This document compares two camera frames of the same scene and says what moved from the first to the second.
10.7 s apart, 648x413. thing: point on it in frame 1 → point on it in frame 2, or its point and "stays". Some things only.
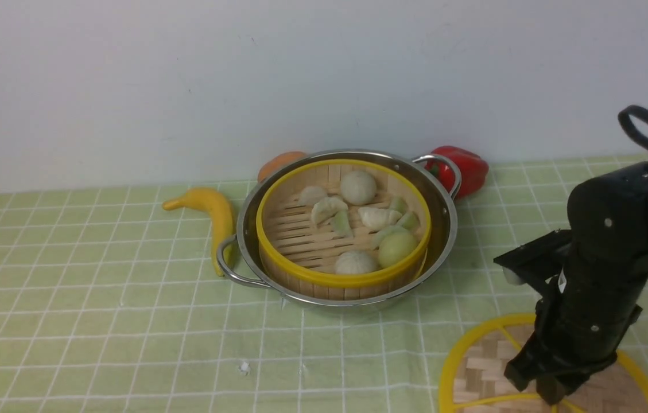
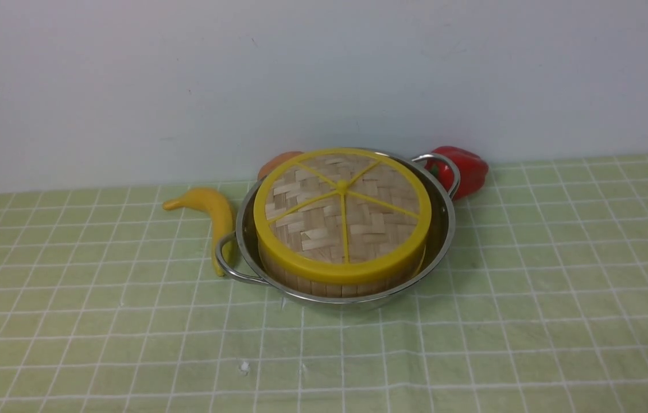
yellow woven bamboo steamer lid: (475, 380) → (341, 213)
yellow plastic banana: (217, 210) stays
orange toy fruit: (278, 162) stays
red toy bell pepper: (473, 170) stays
